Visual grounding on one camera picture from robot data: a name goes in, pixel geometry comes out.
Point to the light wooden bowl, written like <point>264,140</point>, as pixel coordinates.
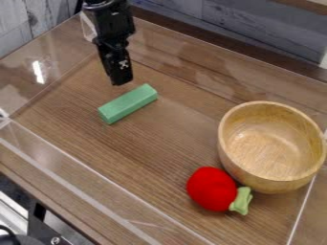
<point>271,146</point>

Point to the red plush tomato toy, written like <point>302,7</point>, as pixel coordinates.
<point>214,191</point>

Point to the clear acrylic tray wall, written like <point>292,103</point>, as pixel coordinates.
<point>99,207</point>

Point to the clear acrylic corner bracket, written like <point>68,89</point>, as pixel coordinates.
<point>87,27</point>

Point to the black table clamp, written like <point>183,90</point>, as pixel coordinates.
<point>39,230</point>

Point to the green rectangular block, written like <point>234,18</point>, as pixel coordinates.
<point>124,105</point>

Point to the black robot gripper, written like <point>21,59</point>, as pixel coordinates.
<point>112,18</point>

